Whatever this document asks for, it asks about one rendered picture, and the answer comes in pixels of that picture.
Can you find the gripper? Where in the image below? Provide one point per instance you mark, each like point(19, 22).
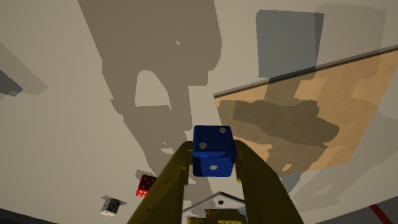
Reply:
point(266, 199)

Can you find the tan flat mat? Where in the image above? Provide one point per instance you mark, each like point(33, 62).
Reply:
point(311, 120)

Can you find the white die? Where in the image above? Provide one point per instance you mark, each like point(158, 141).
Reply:
point(110, 207)

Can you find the red die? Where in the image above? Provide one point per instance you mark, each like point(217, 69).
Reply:
point(145, 184)

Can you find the blue die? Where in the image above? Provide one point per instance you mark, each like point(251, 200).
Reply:
point(214, 151)

